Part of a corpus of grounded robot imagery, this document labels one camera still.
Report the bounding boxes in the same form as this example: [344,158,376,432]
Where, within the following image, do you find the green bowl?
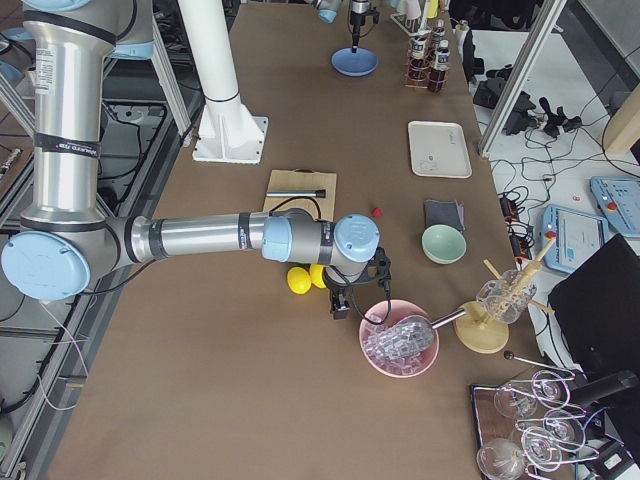
[421,224,467,265]

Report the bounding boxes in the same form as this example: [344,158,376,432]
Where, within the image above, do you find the tea bottle near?
[428,40,450,93]

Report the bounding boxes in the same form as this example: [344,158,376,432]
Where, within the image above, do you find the tea bottle far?
[430,19,446,50]

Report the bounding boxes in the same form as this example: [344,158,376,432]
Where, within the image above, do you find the teach pendant near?
[541,204,610,273]

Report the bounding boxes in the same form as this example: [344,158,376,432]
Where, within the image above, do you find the wooden cup tree stand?
[454,238,555,354]

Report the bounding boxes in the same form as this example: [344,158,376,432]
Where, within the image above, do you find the tea bottle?
[430,19,446,50]
[407,36,428,82]
[428,40,450,93]

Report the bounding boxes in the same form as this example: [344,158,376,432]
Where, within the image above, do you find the teach pendant far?
[589,176,639,238]

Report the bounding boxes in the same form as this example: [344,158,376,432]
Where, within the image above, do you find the blue plate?
[331,48,379,77]

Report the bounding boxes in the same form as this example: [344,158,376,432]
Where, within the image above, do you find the teach pendant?
[541,204,610,273]
[589,176,639,238]

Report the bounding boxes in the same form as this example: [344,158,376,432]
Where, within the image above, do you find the wooden cutting board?
[263,169,337,221]

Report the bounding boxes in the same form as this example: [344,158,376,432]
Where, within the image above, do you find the tea bottle middle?
[407,36,428,82]

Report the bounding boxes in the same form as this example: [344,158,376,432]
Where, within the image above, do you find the yellow cup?
[424,0,439,19]

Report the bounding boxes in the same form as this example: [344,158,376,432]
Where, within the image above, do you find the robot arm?
[307,0,379,53]
[1,1,387,318]

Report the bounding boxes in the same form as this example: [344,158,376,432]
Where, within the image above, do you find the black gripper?
[349,0,375,53]
[329,286,351,320]

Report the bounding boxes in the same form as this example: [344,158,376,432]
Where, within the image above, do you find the clear ice cubes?
[361,318,436,377]

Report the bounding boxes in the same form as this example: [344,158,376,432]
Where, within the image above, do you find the cream rabbit tray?
[408,120,472,179]

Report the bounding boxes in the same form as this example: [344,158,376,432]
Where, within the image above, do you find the pink bowl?
[359,299,439,378]

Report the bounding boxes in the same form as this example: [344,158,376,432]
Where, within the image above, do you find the metal ice scoop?
[380,308,465,358]

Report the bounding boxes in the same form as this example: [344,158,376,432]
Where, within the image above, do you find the copper wire bottle rack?
[404,26,451,93]

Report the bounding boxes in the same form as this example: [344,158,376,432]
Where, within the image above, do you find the wine glass rack tray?
[470,368,599,479]

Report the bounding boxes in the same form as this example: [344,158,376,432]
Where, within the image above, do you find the whole lemon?
[309,264,327,289]
[286,266,312,295]

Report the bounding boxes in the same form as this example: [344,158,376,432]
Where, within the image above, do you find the aluminium frame post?
[478,0,567,160]

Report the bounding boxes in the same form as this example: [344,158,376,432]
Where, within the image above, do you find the white camera mast base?
[179,0,268,165]

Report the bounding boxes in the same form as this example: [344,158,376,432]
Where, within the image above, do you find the steel muddler black tip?
[266,189,327,198]

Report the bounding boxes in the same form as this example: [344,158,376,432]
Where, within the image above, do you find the grey folded cloth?
[424,199,465,232]

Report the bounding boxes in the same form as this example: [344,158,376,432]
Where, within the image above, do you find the glass mug on stand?
[476,270,537,324]

